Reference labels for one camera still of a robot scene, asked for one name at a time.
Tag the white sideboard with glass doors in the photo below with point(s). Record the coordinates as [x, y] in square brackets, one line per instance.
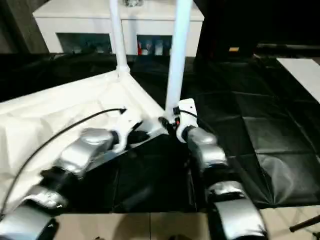
[75, 22]

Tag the grey curtain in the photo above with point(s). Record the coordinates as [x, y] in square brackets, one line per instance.
[15, 27]

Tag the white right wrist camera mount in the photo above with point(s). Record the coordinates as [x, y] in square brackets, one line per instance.
[187, 110]

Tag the white flat board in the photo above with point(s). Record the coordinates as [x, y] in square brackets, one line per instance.
[302, 72]

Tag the small white bottle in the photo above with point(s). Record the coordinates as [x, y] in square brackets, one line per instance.
[145, 50]

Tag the small tan box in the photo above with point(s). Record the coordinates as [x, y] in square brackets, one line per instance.
[233, 49]

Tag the dark robot body part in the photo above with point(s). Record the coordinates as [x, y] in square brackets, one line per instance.
[176, 237]

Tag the black tripod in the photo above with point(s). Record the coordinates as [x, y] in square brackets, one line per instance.
[305, 225]

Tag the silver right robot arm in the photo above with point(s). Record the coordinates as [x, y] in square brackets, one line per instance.
[207, 147]

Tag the white plastic table top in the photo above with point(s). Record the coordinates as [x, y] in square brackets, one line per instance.
[50, 112]

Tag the black plastic cover mat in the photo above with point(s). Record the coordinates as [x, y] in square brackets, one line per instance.
[250, 112]

